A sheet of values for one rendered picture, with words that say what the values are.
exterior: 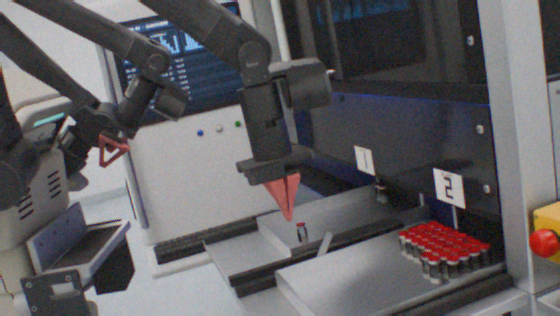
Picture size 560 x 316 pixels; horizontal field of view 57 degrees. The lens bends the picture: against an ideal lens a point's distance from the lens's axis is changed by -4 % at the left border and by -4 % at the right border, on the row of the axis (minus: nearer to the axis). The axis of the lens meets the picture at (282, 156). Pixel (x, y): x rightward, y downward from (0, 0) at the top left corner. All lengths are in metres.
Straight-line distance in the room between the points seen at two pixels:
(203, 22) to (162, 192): 1.02
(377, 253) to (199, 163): 0.74
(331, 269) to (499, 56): 0.52
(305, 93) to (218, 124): 0.94
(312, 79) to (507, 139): 0.31
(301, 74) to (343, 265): 0.47
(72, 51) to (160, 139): 4.60
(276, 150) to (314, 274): 0.39
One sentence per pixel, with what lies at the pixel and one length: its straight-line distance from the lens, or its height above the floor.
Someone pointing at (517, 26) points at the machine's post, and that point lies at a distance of 0.82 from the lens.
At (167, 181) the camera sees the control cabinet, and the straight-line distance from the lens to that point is 1.66.
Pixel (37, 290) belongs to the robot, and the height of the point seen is 1.02.
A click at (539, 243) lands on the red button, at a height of 1.00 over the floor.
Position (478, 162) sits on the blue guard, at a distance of 0.92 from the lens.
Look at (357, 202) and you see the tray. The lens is 1.44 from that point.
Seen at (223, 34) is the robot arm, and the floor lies 1.35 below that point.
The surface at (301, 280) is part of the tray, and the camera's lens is 1.05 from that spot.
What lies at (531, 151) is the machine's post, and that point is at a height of 1.11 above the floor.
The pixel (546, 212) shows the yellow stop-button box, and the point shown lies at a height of 1.03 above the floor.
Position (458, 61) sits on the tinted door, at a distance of 0.92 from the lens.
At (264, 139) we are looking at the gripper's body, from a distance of 0.74.
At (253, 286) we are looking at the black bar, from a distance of 1.04.
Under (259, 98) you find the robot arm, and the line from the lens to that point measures 0.73.
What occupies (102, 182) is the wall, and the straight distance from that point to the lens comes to 6.28.
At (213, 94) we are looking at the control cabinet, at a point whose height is 1.22.
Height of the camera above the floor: 1.33
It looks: 12 degrees down
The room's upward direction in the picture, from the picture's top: 11 degrees counter-clockwise
